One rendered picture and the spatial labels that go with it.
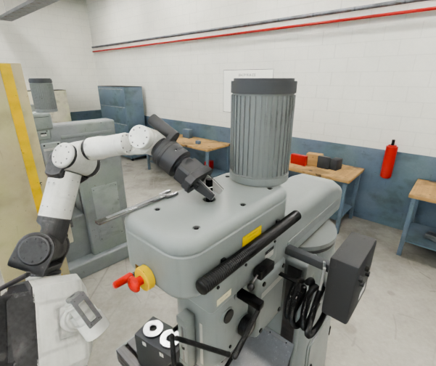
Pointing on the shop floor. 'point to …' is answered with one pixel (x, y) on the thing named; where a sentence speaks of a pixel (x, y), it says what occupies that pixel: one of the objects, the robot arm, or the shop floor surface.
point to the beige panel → (6, 160)
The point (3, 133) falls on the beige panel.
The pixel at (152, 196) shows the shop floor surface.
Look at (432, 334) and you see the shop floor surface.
